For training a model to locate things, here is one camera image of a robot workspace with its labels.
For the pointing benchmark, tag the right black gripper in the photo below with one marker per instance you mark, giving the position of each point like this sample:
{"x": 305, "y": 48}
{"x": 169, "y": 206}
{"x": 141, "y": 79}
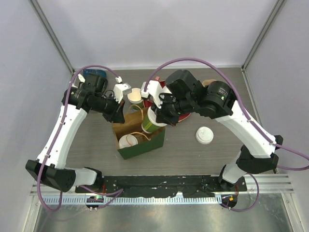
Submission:
{"x": 161, "y": 116}

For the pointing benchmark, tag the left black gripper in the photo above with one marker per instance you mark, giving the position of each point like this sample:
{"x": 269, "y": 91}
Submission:
{"x": 117, "y": 116}

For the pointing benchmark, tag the green paper cup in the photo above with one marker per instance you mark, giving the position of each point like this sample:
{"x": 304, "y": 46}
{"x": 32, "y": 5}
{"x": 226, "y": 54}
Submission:
{"x": 150, "y": 126}

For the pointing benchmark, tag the green paper cups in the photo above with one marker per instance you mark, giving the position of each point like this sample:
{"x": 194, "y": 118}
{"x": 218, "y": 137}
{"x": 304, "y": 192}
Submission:
{"x": 135, "y": 96}

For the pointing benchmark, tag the green brown paper bag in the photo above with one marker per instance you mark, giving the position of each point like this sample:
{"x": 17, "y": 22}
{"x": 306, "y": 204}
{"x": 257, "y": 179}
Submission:
{"x": 132, "y": 126}

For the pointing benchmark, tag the white plastic cup lid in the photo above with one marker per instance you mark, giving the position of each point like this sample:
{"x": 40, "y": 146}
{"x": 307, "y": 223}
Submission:
{"x": 151, "y": 115}

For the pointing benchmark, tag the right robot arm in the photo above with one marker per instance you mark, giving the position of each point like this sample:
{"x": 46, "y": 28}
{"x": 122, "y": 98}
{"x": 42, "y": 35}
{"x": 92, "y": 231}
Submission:
{"x": 184, "y": 94}

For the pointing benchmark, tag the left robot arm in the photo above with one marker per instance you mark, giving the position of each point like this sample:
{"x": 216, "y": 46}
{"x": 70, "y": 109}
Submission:
{"x": 50, "y": 166}

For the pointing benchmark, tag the red round tray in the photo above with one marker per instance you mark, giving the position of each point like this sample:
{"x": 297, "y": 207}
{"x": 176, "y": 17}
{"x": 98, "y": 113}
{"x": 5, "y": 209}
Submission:
{"x": 148, "y": 103}

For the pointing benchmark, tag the blue cloth pouch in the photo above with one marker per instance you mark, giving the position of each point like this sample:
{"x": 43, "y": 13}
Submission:
{"x": 93, "y": 72}

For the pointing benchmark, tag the white plastic cutlery bundle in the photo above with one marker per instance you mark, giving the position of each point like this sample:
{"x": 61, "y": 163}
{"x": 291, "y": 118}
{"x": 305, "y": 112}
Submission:
{"x": 81, "y": 78}

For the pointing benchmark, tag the brown cardboard cup carrier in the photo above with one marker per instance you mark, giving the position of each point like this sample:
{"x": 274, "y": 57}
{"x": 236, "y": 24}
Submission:
{"x": 206, "y": 83}

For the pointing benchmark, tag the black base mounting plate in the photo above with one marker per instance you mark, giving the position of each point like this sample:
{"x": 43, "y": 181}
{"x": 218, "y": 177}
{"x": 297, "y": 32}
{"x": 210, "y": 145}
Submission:
{"x": 161, "y": 186}

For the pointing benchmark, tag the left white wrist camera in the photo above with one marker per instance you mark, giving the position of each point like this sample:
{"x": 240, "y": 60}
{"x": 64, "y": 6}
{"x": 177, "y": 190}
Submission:
{"x": 120, "y": 89}

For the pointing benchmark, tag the white slotted cable duct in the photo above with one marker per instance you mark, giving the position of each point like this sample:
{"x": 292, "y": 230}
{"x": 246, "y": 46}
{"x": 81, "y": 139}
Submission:
{"x": 97, "y": 200}

